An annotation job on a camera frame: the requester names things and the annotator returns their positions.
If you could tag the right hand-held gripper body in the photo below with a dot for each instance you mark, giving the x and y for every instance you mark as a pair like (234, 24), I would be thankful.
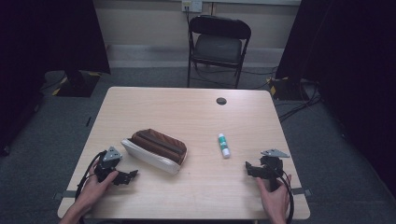
(271, 166)

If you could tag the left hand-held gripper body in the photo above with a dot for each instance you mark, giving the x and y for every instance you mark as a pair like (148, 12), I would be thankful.
(107, 165)

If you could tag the brown and white pencil case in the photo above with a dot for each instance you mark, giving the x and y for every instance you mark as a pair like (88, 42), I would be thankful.
(155, 150)

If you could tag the white green glue stick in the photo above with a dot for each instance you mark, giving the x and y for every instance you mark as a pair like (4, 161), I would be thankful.
(223, 145)

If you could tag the person's left hand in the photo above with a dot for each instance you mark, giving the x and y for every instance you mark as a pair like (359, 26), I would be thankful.
(93, 190)

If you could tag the person's right hand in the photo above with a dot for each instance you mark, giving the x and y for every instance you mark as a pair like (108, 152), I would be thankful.
(275, 202)

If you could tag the black pen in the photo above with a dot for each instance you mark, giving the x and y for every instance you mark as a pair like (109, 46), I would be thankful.
(88, 121)

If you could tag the black table grommet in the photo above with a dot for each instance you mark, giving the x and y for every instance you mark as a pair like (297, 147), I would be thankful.
(221, 101)

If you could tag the black stand base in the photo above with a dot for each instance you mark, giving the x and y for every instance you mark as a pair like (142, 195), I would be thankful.
(79, 85)
(286, 90)

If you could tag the black folding chair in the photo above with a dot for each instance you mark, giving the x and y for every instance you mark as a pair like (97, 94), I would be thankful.
(218, 46)

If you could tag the dark curtain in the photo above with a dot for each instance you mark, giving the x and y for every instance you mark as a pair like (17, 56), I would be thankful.
(351, 62)
(46, 34)

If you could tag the white wall outlet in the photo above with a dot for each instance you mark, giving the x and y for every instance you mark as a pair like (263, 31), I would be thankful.
(191, 5)

